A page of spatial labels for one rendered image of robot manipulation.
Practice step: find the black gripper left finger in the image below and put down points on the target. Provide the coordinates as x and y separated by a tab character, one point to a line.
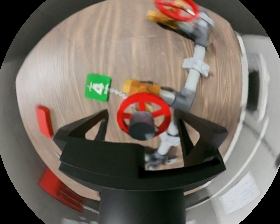
80	127

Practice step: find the grey cylinder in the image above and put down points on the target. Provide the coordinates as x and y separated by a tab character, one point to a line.
141	126

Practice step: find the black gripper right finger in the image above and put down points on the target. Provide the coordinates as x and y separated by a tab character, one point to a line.
211	137

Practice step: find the green tag on white chain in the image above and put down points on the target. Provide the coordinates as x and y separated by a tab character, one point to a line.
98	88

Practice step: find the red rectangular block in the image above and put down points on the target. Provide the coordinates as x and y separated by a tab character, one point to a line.
45	122

